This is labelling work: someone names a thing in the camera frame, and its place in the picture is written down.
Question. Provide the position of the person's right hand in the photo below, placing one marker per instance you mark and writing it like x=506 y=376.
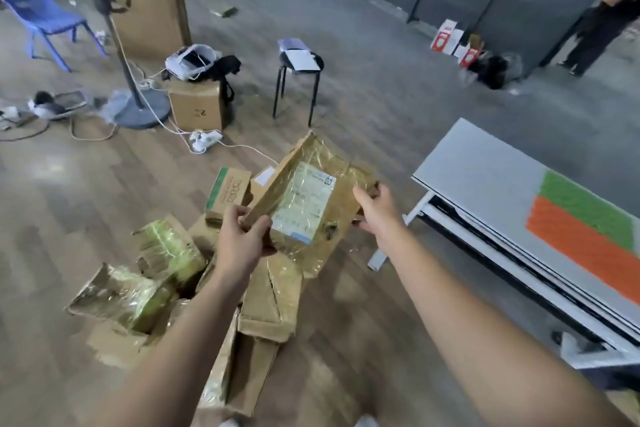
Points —
x=385 y=221

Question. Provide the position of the person's left hand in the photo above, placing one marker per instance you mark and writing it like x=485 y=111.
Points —
x=240 y=246

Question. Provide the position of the taped parcel with white label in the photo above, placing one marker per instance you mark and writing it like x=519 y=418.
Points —
x=300 y=201

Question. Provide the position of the pile of cardboard boxes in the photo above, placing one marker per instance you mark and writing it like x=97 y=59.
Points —
x=125 y=296

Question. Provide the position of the plain square cardboard box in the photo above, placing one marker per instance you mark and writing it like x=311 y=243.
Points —
x=195 y=104

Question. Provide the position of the person's right forearm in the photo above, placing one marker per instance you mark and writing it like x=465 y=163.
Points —
x=490 y=351

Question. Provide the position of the person's left forearm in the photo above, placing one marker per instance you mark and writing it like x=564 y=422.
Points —
x=175 y=366

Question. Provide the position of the person's white right shoe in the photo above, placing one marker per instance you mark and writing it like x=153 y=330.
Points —
x=365 y=421

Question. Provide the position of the white table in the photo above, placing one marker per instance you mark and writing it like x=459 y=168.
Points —
x=475 y=166

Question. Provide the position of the white power strip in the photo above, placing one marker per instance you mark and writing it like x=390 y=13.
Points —
x=205 y=140

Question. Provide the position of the white paper sheet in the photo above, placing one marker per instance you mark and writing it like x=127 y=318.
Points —
x=302 y=60

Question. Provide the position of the black rubbish bag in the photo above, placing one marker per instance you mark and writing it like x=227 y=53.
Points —
x=490 y=72

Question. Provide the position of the small red white carton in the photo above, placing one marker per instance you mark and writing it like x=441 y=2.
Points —
x=469 y=57

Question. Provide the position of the black round stool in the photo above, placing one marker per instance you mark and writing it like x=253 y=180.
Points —
x=284 y=61

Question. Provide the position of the white plastic bag with device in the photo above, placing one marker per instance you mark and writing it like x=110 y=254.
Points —
x=185 y=64

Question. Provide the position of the tall red white carton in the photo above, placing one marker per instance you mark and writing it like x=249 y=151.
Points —
x=442 y=36

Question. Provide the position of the lilac paper folder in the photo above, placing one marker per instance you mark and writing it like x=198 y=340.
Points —
x=292 y=45

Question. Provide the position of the green perforated plastic mat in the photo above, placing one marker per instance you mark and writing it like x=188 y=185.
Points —
x=585 y=206

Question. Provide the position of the orange perforated plastic mat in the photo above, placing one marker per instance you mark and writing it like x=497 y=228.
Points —
x=585 y=246

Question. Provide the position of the clear plastic bag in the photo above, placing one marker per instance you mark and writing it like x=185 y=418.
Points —
x=512 y=64

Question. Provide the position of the white sneaker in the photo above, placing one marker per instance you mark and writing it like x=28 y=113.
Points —
x=45 y=105

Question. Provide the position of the blue plastic chair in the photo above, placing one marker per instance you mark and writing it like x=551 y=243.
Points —
x=35 y=6

